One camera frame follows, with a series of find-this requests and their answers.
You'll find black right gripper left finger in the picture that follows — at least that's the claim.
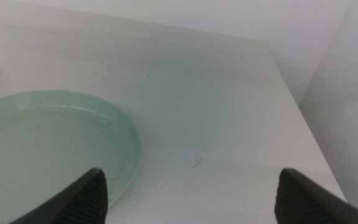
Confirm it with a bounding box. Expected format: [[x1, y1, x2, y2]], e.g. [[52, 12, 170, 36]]
[[9, 167, 109, 224]]

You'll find green shallow bowl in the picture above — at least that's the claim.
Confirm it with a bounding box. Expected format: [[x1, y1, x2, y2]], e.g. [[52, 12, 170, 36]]
[[0, 90, 141, 224]]

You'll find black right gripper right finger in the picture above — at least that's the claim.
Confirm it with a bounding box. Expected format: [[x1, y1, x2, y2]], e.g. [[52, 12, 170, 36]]
[[274, 168, 358, 224]]

